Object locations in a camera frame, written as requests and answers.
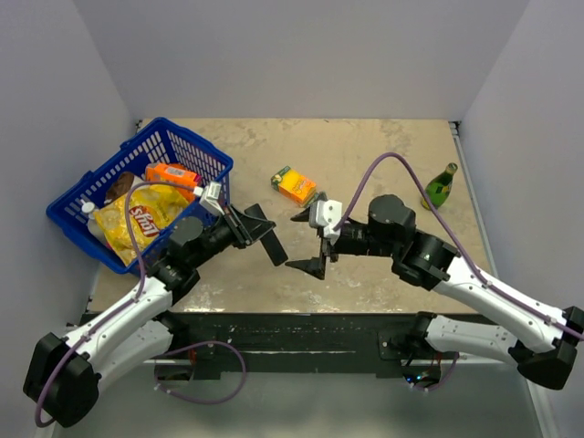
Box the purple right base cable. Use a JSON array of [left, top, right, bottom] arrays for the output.
[[409, 350, 459, 393]]

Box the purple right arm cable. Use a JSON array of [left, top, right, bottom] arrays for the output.
[[335, 152, 584, 341]]

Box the blue plastic basket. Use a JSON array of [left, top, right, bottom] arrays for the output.
[[46, 117, 234, 276]]

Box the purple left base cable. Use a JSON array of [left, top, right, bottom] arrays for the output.
[[153, 339, 248, 405]]

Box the black remote control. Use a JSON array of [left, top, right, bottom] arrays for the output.
[[260, 231, 288, 266]]

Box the orange carton box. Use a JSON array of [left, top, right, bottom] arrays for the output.
[[145, 162, 202, 203]]

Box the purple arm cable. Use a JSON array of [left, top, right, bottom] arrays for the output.
[[34, 182, 202, 429], [335, 152, 584, 341]]

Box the green glass bottle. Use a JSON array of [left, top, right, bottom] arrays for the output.
[[421, 162, 458, 210]]

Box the brown white package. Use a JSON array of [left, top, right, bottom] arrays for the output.
[[103, 172, 143, 205]]

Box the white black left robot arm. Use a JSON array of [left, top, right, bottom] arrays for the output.
[[23, 204, 287, 428]]

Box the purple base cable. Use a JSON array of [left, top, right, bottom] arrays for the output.
[[409, 350, 459, 393], [153, 339, 248, 405]]

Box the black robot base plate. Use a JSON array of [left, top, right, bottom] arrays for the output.
[[145, 310, 460, 381]]

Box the orange yellow battery pack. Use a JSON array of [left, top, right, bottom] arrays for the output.
[[270, 166, 317, 207]]

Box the yellow chips bag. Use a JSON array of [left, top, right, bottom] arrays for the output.
[[96, 184, 190, 266]]

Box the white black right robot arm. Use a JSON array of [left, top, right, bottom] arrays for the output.
[[289, 194, 583, 391]]

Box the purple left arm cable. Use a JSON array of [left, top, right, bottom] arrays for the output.
[[34, 182, 202, 429]]

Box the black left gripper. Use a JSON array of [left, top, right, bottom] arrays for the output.
[[191, 203, 276, 268]]

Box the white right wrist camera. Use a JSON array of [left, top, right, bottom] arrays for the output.
[[308, 200, 342, 245]]

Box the white plastic bottle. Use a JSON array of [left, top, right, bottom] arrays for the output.
[[81, 201, 110, 248]]

